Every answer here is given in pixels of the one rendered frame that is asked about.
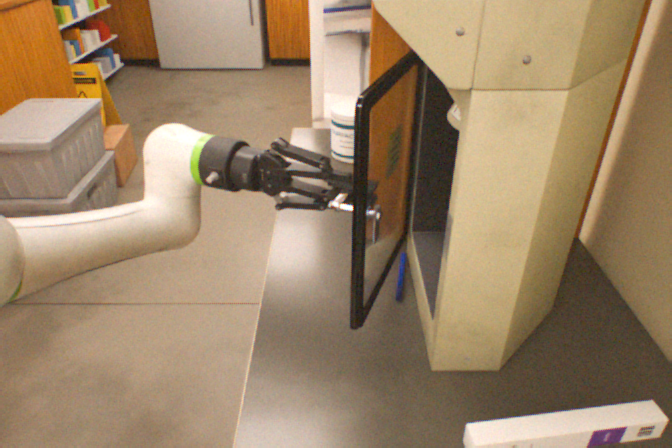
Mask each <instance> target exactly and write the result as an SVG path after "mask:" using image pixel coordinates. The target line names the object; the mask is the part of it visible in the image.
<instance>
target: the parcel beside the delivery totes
mask: <svg viewBox="0 0 672 448"><path fill-rule="evenodd" d="M103 132H104V141H105V150H106V151H115V152H114V155H115V159H114V160H113V161H114V168H115V176H116V186H117V188H118V187H124V185H125V183H126V181H127V179H128V178H129V176H130V174H131V172H132V170H133V168H134V166H135V164H136V162H137V160H138V159H137V154H136V150H135V145H134V141H133V137H132V132H131V128H130V125H129V124H126V125H106V126H103Z"/></svg>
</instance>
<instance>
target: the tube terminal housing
mask: <svg viewBox="0 0 672 448"><path fill-rule="evenodd" d="M644 4H645V0H485V2H484V9H483V15H482V22H481V29H480V36H479V43H478V50H477V56H476V63H475V70H474V77H473V84H472V87H470V88H469V90H452V89H451V88H447V86H446V85H445V84H444V85H445V87H446V88H447V90H448V92H449V93H450V95H451V97H452V98H453V100H454V101H455V103H456V105H457V106H458V108H459V111H460V133H459V140H458V147H457V154H456V162H455V169H454V176H453V183H452V190H451V197H450V205H449V210H450V213H451V215H452V225H451V232H450V239H449V245H448V252H447V259H445V255H444V252H443V255H442V262H441V269H440V276H439V283H438V291H437V298H436V305H435V312H434V319H433V320H432V319H431V316H430V311H429V307H428V303H427V298H426V294H425V290H424V286H423V281H422V277H421V273H420V268H419V264H418V260H417V255H416V251H415V247H414V243H413V238H412V219H413V209H412V219H411V230H410V238H409V234H408V241H407V256H408V261H409V265H410V270H411V275H412V280H413V285H414V290H415V294H416V299H417V304H418V309H419V314H420V319H421V323H422V328H423V333H424V338H425V343H426V348H427V352H428V357H429V362H430V367H431V370H499V369H500V368H501V367H502V366H503V365H504V364H505V363H506V361H507V360H508V359H509V358H510V357H511V356H512V354H513V353H514V352H515V351H516V350H517V349H518V348H519V346H520V345H521V344H522V343H523V342H524V341H525V340H526V338H527V337H528V336H529V335H530V334H531V333H532V331H533V330H534V329H535V328H536V327H537V326H538V325H539V323H540V322H541V321H542V320H543V319H544V318H545V317H546V315H547V314H548V313H549V312H550V311H551V310H552V307H553V304H554V300H555V297H556V294H557V290H558V287H559V284H560V281H561V277H562V274H563V271H564V267H565V264H566V261H567V258H568V254H569V251H570V248H571V244H572V241H573V238H574V235H575V231H576V228H577V225H578V221H579V218H580V215H581V212H582V208H583V205H584V202H585V198H586V195H587V192H588V188H589V185H590V182H591V179H592V175H593V172H594V169H595V165H596V162H597V159H598V156H599V152H600V149H601V146H602V142H603V139H604V136H605V133H606V129H607V126H608V123H609V119H610V116H611V113H612V110H613V106H614V103H615V100H616V96H617V93H618V90H619V87H620V83H621V80H622V77H623V73H624V70H625V67H626V64H627V60H628V58H627V57H628V56H629V53H630V50H631V46H632V43H633V40H634V37H635V33H636V30H637V27H638V23H639V20H640V17H641V14H642V10H643V7H644Z"/></svg>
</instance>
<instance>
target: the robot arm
mask: <svg viewBox="0 0 672 448"><path fill-rule="evenodd" d="M270 146H271V149H268V150H264V149H259V148H254V147H250V145H249V144H248V143H247V142H246V141H243V140H237V139H232V138H227V137H221V136H216V135H210V134H206V133H202V132H199V131H196V130H194V129H192V128H190V127H188V126H186V125H182V124H177V123H171V124H165V125H162V126H160V127H158V128H156V129H155V130H154V131H153V132H152V133H151V134H150V135H149V136H148V138H147V139H146V141H145V144H144V149H143V157H144V176H145V192H144V199H143V200H142V201H139V202H136V203H128V204H124V205H119V206H115V207H110V208H105V209H99V210H93V211H86V212H79V213H71V214H63V215H53V216H40V217H25V218H5V217H3V216H2V215H1V214H0V308H1V307H2V306H3V305H8V304H10V303H12V302H15V301H17V300H19V299H21V298H23V297H26V296H28V295H30V294H33V293H35V292H37V291H40V290H42V289H44V288H47V287H49V286H52V285H54V284H57V283H59V282H62V281H64V280H67V279H70V278H72V277H75V276H78V275H80V274H83V273H86V272H89V271H92V270H95V269H98V268H101V267H104V266H107V265H111V264H114V263H117V262H121V261H125V260H128V259H132V258H136V257H140V256H142V255H148V254H153V253H159V252H165V251H172V250H178V249H181V248H184V247H186V246H187V245H189V244H190V243H191V242H192V241H193V240H194V239H195V238H196V237H197V235H198V233H199V231H200V226H201V189H202V185H203V186H207V187H212V188H216V189H221V190H225V191H229V192H239V191H240V190H242V189H243V190H247V191H252V192H264V193H266V194H267V195H268V196H271V197H273V198H274V200H275V202H276V203H277V204H276V205H275V209H276V210H278V211H280V210H283V209H286V208H290V209H304V210H317V211H324V210H325V209H326V208H327V207H328V206H329V203H330V201H334V199H335V198H336V197H337V196H338V195H339V193H340V192H341V191H342V190H343V189H348V190H353V177H352V173H350V172H346V171H341V170H335V169H333V168H332V166H331V164H330V162H331V159H330V158H329V157H327V156H324V155H321V154H318V153H315V152H312V151H310V150H307V149H304V148H301V147H298V146H295V145H292V144H290V143H288V142H287V141H286V140H284V139H283V138H281V137H279V138H277V139H276V140H275V141H273V142H272V143H271V144H270ZM281 155H282V156H285V157H287V158H290V159H293V160H296V161H299V162H302V163H304V164H298V163H297V162H292V161H286V160H285V159H284V158H283V157H282V156H281ZM306 164H307V165H306ZM292 176H296V177H304V178H312V179H320V180H324V182H326V181H327V180H328V179H329V180H328V181H327V185H328V186H333V188H332V189H328V188H324V187H321V186H317V185H314V184H310V183H307V182H303V181H300V180H298V178H295V177H292ZM282 192H286V193H295V194H299V195H302V196H288V195H281V194H280V193H282ZM305 196H306V197H305Z"/></svg>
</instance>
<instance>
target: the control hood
mask: <svg viewBox="0 0 672 448"><path fill-rule="evenodd" d="M484 2H485V0H373V3H374V5H375V8H376V9H377V10H378V12H379V13H380V14H381V15H382V16H383V17H384V18H385V19H386V20H387V21H388V23H389V24H390V25H391V26H392V27H393V28H394V29H395V30H396V31H397V33H398V34H399V35H400V36H401V37H402V38H403V39H404V40H405V41H406V42H407V44H408V45H409V46H410V47H411V48H412V49H413V50H414V51H415V52H416V53H417V55H418V56H419V57H420V58H421V59H422V60H423V61H424V62H425V63H426V64H427V66H428V67H429V68H430V69H431V70H432V71H433V72H434V73H435V74H436V75H437V77H438V78H439V79H440V80H441V81H442V82H443V83H444V84H445V85H446V86H447V88H451V89H452V90H469V88H470V87H472V84H473V77H474V70H475V63H476V56H477V50H478V43H479V36H480V29H481V22H482V15H483V9H484Z"/></svg>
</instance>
